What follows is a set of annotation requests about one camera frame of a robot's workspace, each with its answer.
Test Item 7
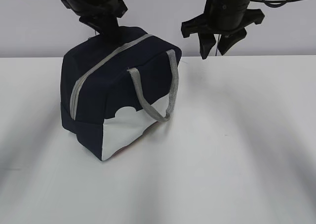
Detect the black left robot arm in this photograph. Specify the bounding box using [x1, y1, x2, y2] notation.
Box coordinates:
[61, 0, 128, 37]

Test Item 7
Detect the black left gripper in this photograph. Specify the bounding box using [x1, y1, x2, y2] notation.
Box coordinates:
[61, 0, 128, 34]

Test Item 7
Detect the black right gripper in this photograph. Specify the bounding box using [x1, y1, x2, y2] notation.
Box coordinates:
[181, 0, 265, 59]

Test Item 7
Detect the navy blue lunch bag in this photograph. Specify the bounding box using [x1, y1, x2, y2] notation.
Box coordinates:
[60, 26, 182, 161]

